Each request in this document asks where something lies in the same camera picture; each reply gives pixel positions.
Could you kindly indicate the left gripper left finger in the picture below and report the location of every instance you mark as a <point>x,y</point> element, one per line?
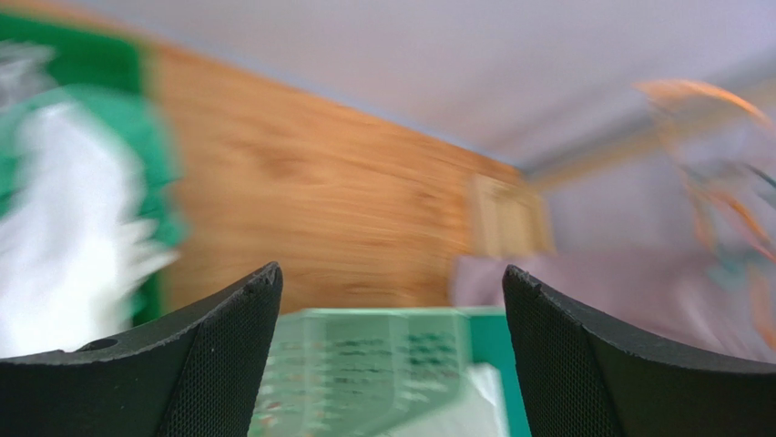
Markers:
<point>193,372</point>

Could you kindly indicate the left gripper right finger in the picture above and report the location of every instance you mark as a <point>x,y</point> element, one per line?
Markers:
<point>582,372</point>

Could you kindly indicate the white tank top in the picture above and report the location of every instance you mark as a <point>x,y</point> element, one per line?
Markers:
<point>73,246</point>

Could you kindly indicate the green tank top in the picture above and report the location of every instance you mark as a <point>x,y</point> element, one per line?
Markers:
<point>135,120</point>

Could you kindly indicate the orange clothes hanger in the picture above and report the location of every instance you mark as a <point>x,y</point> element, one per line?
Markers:
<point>682,111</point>

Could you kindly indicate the mauve tank top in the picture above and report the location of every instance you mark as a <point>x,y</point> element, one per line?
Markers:
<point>625,245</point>

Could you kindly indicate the mint green file organizer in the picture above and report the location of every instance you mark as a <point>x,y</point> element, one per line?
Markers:
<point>339,372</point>

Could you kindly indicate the wooden clothes rack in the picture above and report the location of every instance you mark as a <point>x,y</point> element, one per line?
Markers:
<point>511,219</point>

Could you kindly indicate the green plastic tray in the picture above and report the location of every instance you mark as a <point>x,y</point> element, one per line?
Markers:
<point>38,55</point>

